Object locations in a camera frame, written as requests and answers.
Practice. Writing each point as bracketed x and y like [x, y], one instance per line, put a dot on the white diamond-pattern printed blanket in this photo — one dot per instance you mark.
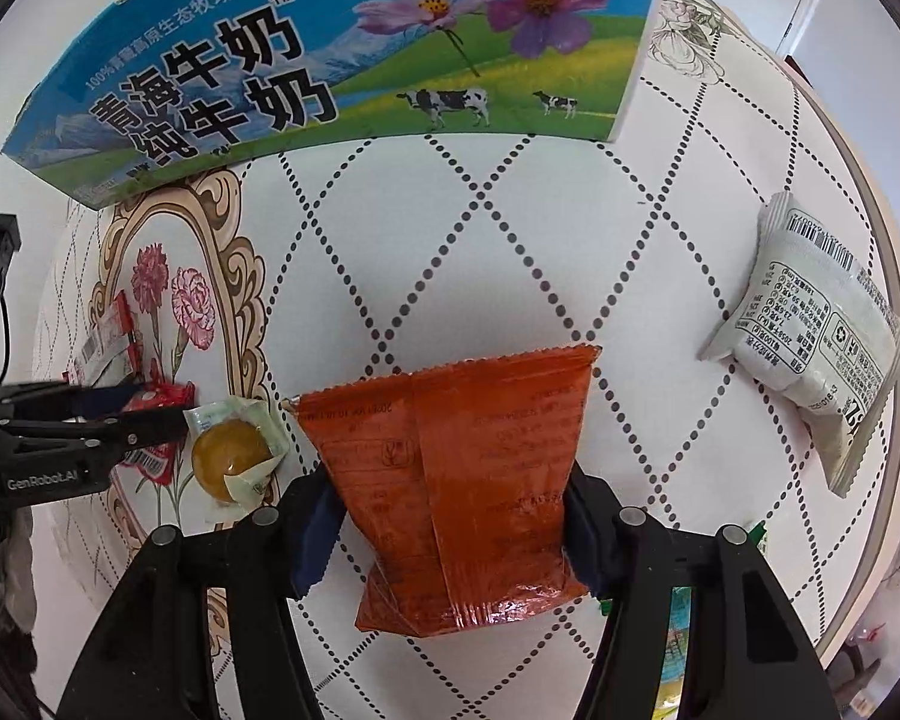
[495, 240]

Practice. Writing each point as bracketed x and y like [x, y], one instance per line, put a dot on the red white stick packet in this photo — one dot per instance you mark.
[101, 345]

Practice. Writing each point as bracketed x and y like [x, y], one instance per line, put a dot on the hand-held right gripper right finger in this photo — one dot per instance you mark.
[585, 547]

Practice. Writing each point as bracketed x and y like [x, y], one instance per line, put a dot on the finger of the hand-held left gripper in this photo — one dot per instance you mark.
[150, 424]
[105, 401]

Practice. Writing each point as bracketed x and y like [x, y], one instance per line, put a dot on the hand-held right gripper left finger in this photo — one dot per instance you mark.
[315, 540]

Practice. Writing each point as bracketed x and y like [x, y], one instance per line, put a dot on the printed cardboard milk box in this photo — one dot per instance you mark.
[345, 45]

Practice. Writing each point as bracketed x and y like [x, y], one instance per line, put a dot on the orange snack packet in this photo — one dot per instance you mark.
[450, 480]

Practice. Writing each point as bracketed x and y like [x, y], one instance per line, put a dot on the round brown pastry packet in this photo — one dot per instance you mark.
[229, 457]

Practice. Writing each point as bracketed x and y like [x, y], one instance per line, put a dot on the colourful candy bag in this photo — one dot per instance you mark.
[679, 615]

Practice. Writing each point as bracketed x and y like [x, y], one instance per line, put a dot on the small red snack packet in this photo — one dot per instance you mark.
[166, 394]

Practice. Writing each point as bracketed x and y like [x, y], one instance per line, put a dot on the white grey snack packet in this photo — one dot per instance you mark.
[810, 330]

